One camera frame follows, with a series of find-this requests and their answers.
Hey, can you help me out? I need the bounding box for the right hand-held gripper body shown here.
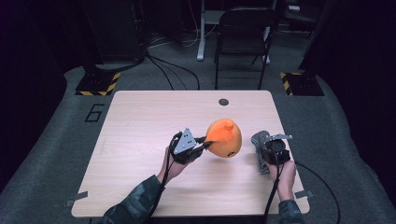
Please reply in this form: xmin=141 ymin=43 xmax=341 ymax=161
xmin=262 ymin=133 xmax=294 ymax=166

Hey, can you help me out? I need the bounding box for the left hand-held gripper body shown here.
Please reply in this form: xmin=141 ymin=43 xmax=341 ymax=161
xmin=169 ymin=127 xmax=205 ymax=165

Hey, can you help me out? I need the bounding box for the orange plush toy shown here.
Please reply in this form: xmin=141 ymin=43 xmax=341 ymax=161
xmin=205 ymin=118 xmax=244 ymax=159

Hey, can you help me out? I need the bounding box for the grey cloth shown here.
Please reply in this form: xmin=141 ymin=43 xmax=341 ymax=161
xmin=250 ymin=130 xmax=273 ymax=175

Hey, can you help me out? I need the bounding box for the person's right hand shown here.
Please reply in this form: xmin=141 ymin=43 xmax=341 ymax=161
xmin=267 ymin=160 xmax=298 ymax=192

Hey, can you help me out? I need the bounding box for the person's left hand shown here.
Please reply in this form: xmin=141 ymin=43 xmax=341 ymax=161
xmin=157 ymin=147 xmax=194 ymax=185

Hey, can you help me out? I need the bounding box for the grey tape strip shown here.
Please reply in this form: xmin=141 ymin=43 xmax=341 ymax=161
xmin=64 ymin=190 xmax=89 ymax=208
xmin=292 ymin=189 xmax=315 ymax=200

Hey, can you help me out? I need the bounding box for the black yellow striped stand base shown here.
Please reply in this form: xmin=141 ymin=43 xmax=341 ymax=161
xmin=279 ymin=72 xmax=325 ymax=97
xmin=75 ymin=72 xmax=121 ymax=97

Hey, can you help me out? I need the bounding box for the black folding chair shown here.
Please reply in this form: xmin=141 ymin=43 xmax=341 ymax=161
xmin=214 ymin=7 xmax=280 ymax=91

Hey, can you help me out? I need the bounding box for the black cabinet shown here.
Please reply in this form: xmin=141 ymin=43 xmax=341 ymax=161
xmin=81 ymin=0 xmax=148 ymax=64

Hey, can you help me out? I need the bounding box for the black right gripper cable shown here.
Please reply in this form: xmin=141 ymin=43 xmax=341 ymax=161
xmin=294 ymin=161 xmax=342 ymax=224
xmin=263 ymin=162 xmax=286 ymax=224

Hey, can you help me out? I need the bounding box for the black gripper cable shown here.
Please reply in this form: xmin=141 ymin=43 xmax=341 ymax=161
xmin=145 ymin=131 xmax=184 ymax=224
xmin=294 ymin=161 xmax=342 ymax=224
xmin=263 ymin=162 xmax=286 ymax=224

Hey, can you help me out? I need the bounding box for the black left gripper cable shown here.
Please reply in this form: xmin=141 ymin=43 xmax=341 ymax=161
xmin=145 ymin=131 xmax=184 ymax=224

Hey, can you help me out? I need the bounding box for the black floor cable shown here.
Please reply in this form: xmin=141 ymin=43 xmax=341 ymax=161
xmin=146 ymin=54 xmax=201 ymax=91
xmin=148 ymin=56 xmax=176 ymax=91

